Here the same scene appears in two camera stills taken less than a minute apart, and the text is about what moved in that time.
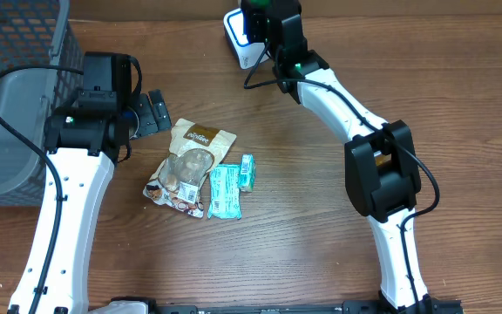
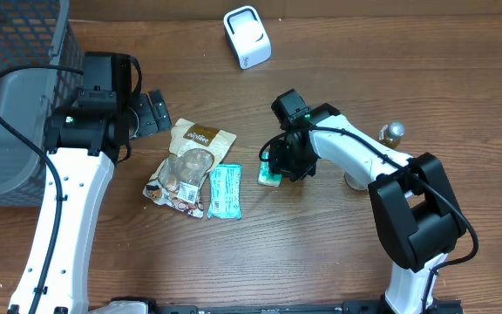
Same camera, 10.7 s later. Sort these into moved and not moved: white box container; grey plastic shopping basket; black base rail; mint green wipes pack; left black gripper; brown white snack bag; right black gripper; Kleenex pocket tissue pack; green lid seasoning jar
Moved: green lid seasoning jar; Kleenex pocket tissue pack; right black gripper
Not moved: left black gripper; grey plastic shopping basket; white box container; mint green wipes pack; brown white snack bag; black base rail
